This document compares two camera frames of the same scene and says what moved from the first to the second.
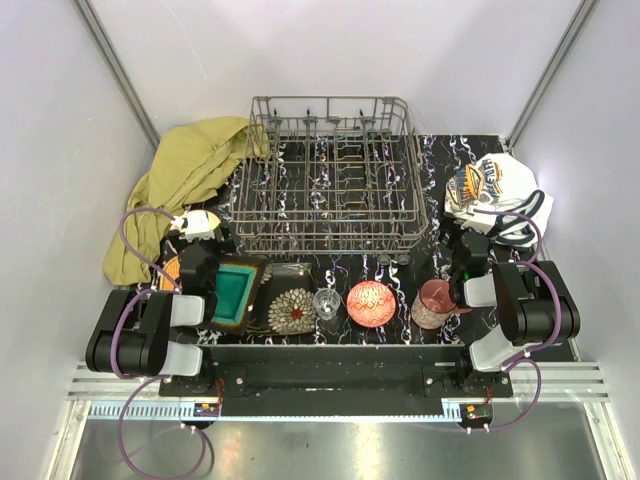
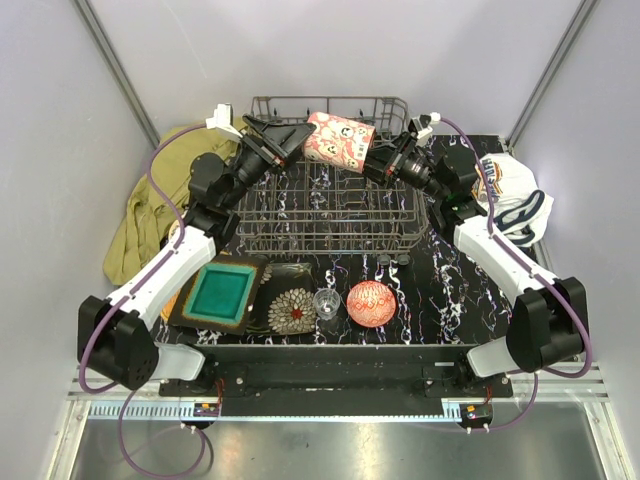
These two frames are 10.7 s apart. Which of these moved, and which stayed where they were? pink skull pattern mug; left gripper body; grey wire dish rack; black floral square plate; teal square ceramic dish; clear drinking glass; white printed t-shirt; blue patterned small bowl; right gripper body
Moved: pink skull pattern mug; right gripper body; left gripper body
Stayed: blue patterned small bowl; grey wire dish rack; black floral square plate; teal square ceramic dish; white printed t-shirt; clear drinking glass
